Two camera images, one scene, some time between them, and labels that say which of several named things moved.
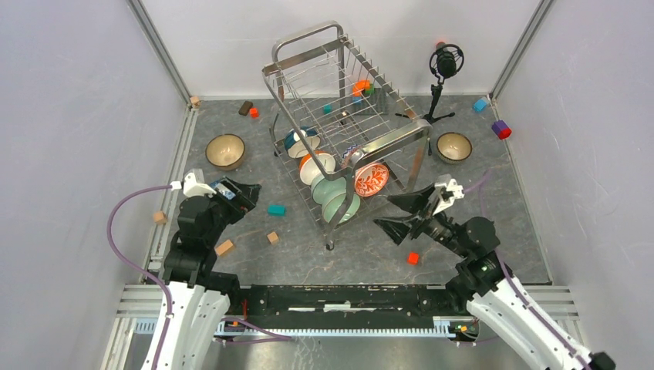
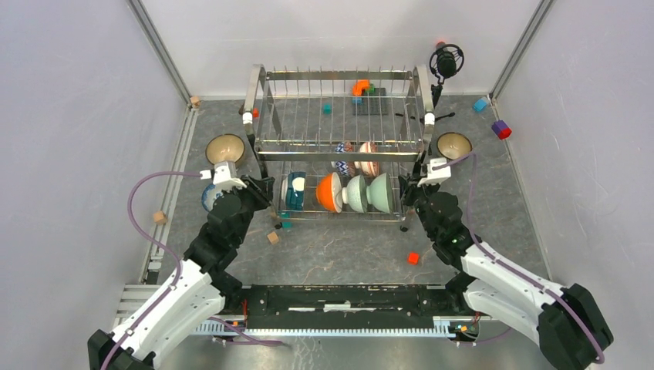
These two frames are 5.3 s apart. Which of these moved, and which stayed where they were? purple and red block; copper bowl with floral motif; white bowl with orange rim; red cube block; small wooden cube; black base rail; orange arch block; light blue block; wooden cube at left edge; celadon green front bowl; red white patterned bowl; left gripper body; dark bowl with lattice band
Moved: celadon green front bowl; left gripper body; white bowl with orange rim; red white patterned bowl
Stayed: wooden cube at left edge; black base rail; small wooden cube; orange arch block; purple and red block; light blue block; dark bowl with lattice band; copper bowl with floral motif; red cube block
